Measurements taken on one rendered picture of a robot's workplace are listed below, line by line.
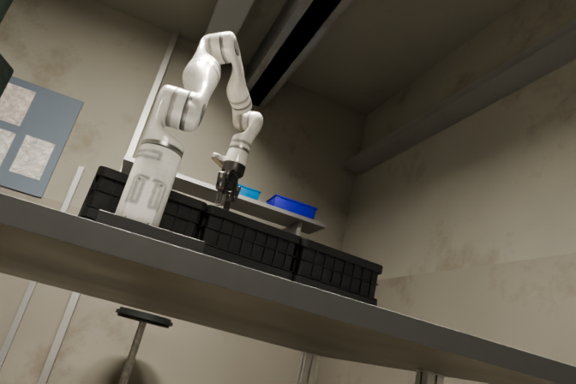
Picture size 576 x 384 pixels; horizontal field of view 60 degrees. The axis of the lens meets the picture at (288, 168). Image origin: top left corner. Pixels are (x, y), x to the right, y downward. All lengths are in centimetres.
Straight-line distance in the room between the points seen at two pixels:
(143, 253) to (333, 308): 32
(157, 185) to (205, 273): 33
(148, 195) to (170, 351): 299
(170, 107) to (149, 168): 15
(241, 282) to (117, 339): 318
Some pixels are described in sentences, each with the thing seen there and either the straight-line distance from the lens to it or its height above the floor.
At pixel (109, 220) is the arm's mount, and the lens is 100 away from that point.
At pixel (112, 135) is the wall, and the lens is 418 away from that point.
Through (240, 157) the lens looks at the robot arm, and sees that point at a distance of 164.
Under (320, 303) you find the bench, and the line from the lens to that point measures 83.
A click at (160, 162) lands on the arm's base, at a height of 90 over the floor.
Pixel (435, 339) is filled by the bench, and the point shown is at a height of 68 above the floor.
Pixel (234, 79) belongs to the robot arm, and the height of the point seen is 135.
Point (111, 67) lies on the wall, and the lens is 441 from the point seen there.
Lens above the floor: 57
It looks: 21 degrees up
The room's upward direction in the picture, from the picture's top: 14 degrees clockwise
